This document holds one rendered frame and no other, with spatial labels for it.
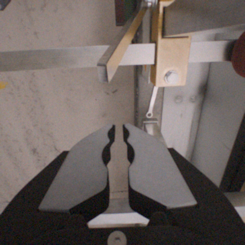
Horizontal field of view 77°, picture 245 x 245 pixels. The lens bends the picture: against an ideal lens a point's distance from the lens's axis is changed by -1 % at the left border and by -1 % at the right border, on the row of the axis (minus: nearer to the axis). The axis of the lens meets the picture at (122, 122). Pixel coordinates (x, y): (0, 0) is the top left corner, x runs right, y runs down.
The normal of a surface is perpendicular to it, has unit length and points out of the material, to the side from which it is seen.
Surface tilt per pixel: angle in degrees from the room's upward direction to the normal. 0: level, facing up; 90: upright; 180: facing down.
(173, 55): 0
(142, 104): 0
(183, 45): 0
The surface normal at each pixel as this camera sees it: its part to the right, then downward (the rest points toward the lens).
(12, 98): 0.02, 0.45
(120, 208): -0.04, -0.89
